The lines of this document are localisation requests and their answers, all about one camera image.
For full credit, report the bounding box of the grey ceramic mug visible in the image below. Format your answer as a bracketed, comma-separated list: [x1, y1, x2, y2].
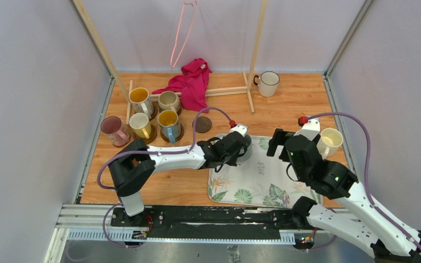
[237, 135, 253, 164]

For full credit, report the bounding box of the cream white mug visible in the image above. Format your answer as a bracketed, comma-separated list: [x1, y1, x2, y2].
[316, 128, 344, 159]

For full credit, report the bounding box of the dark wooden coaster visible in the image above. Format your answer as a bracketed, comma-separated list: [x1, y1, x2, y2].
[159, 124, 185, 143]
[193, 116, 212, 133]

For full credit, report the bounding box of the floral white serving tray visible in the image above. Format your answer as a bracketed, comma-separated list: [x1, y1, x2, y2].
[207, 136, 323, 208]

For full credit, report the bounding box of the white enamel mug black rim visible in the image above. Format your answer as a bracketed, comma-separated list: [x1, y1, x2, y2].
[253, 71, 280, 98]

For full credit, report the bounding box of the blue mug yellow inside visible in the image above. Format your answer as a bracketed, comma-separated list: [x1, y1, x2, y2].
[158, 110, 180, 144]

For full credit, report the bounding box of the magenta cloth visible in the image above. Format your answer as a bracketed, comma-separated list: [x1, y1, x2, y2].
[152, 58, 212, 112]

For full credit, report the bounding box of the beige ceramic mug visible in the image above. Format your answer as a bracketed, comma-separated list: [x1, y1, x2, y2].
[157, 91, 181, 115]

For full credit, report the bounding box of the pale yellow mug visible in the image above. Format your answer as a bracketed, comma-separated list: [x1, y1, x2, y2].
[129, 113, 152, 139]

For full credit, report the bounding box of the glass mug yellow inside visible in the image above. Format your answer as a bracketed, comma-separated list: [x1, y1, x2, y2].
[129, 87, 154, 118]

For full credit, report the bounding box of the pink ceramic mug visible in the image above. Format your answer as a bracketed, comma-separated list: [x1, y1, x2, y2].
[101, 116, 130, 147]

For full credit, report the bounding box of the amber brown coaster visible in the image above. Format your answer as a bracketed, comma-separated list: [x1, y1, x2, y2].
[132, 125, 157, 145]

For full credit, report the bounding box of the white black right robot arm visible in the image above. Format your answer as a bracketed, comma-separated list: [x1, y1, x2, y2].
[267, 129, 421, 262]

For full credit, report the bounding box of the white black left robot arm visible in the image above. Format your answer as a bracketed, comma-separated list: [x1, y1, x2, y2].
[108, 131, 252, 226]

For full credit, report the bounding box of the wooden drying rack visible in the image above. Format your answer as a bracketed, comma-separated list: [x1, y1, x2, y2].
[71, 1, 268, 114]

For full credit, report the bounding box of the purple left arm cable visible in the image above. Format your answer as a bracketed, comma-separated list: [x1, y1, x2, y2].
[96, 106, 237, 250]

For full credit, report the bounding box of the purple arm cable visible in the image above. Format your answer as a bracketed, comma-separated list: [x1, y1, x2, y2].
[96, 106, 237, 250]
[306, 112, 421, 263]

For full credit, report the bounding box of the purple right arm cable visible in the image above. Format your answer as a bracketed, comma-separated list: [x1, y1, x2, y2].
[306, 112, 421, 263]

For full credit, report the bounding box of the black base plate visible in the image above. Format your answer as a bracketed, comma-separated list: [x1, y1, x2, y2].
[109, 205, 314, 240]

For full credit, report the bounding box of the pink wire hanger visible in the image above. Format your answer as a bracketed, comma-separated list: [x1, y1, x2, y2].
[169, 1, 198, 69]

